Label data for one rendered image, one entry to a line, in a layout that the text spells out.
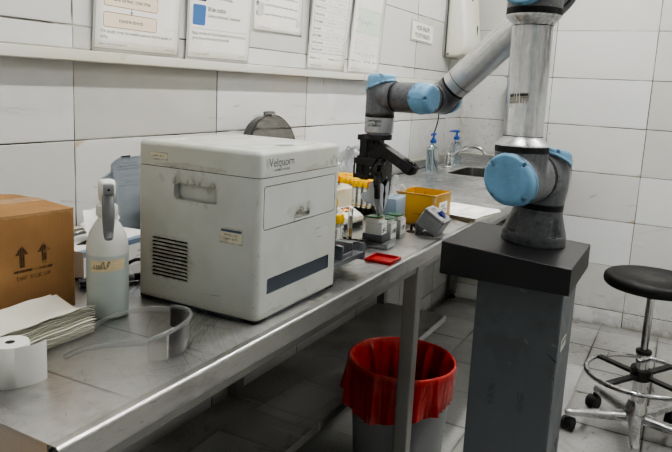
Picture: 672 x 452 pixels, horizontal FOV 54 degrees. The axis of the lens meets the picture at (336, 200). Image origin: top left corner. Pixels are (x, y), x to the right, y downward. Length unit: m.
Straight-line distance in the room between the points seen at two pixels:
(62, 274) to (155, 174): 0.24
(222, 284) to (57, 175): 0.59
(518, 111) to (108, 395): 0.98
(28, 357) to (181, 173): 0.41
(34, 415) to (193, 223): 0.44
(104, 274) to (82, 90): 0.60
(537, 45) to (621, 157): 2.55
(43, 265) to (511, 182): 0.93
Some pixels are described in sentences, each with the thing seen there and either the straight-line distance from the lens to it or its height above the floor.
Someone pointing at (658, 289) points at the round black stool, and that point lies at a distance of 2.57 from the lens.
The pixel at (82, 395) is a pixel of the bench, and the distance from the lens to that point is 0.95.
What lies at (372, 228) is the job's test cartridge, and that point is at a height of 0.93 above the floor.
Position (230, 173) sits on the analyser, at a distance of 1.13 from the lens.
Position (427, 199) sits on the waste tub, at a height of 0.96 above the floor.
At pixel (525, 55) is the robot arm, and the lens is 1.47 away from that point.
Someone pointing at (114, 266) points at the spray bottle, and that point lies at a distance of 1.18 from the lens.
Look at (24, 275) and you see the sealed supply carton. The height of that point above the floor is 0.95.
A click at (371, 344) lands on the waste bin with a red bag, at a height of 0.43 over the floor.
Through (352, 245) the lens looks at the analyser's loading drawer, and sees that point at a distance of 1.47.
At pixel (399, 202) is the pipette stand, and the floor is 0.96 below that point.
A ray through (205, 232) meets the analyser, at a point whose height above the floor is 1.02.
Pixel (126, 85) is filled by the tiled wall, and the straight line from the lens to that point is 1.75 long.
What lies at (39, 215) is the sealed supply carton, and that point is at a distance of 1.22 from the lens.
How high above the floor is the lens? 1.29
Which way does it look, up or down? 10 degrees down
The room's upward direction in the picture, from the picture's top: 3 degrees clockwise
